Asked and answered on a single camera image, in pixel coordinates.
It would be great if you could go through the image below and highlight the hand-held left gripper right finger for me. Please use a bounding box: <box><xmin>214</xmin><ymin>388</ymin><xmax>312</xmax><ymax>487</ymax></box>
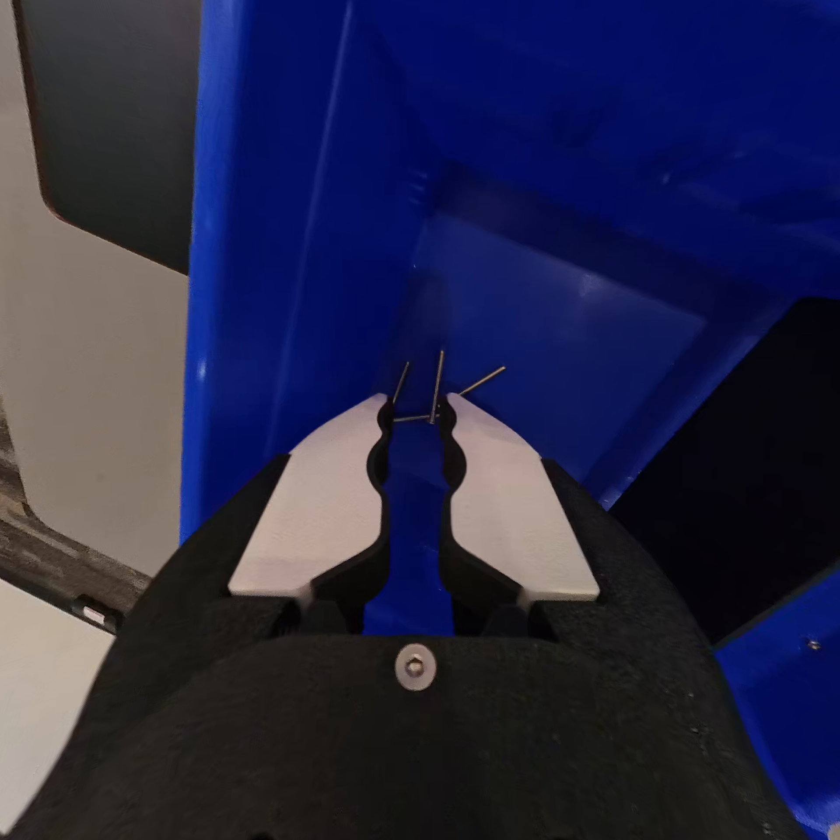
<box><xmin>436</xmin><ymin>392</ymin><xmax>601</xmax><ymax>619</ymax></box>

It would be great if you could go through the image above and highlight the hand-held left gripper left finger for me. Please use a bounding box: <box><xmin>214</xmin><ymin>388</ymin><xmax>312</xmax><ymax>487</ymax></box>
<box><xmin>227</xmin><ymin>392</ymin><xmax>395</xmax><ymax>616</ymax></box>

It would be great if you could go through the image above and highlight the blue divided parts bin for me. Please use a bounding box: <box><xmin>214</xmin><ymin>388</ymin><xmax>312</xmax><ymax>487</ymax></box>
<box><xmin>178</xmin><ymin>0</ymin><xmax>840</xmax><ymax>840</ymax></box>

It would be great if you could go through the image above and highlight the black bin divider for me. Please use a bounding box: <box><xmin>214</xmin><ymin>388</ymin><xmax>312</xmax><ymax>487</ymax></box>
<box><xmin>607</xmin><ymin>297</ymin><xmax>840</xmax><ymax>647</ymax></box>

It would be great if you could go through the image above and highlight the small black floor box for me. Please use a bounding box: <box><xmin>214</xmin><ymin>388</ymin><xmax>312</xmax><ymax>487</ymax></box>
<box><xmin>69</xmin><ymin>592</ymin><xmax>126</xmax><ymax>636</ymax></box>

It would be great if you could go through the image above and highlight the black foam pad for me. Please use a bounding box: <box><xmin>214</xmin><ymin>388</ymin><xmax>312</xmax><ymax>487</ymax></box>
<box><xmin>12</xmin><ymin>0</ymin><xmax>201</xmax><ymax>277</ymax></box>

